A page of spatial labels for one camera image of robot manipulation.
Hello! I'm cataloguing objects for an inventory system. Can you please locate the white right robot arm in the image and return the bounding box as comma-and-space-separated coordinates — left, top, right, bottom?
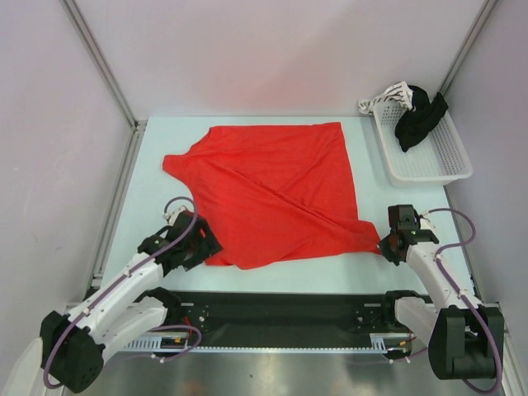
378, 205, 504, 381

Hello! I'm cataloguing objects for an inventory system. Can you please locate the white plastic basket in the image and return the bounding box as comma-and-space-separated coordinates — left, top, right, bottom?
373, 101, 474, 187

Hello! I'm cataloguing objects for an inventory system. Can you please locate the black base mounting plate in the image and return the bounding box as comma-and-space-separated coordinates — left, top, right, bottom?
83, 290, 434, 348

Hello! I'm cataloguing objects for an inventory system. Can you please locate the white slotted cable duct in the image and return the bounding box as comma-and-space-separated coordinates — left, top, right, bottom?
120, 333, 413, 354

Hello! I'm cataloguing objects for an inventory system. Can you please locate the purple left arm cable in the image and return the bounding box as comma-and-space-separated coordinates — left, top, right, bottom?
42, 196, 203, 389

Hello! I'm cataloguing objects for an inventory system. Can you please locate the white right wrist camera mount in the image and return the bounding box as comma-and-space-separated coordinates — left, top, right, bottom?
418, 210, 436, 231

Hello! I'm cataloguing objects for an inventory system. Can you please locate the black tank top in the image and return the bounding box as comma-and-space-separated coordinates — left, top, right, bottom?
395, 85, 449, 153

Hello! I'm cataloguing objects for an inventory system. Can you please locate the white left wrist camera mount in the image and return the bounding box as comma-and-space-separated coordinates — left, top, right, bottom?
162, 205, 194, 225

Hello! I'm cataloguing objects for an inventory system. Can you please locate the red tank top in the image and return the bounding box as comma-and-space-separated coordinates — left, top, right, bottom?
163, 122, 380, 270

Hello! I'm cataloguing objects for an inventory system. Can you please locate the white striped tank top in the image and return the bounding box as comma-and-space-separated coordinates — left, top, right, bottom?
357, 81, 413, 115

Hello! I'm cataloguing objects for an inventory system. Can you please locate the aluminium frame rail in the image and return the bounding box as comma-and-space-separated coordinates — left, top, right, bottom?
81, 119, 149, 297

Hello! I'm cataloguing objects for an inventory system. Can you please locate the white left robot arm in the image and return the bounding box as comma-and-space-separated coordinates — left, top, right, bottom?
40, 209, 222, 394

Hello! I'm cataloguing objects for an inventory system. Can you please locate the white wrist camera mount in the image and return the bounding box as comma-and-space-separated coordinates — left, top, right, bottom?
162, 205, 194, 225
418, 210, 436, 231

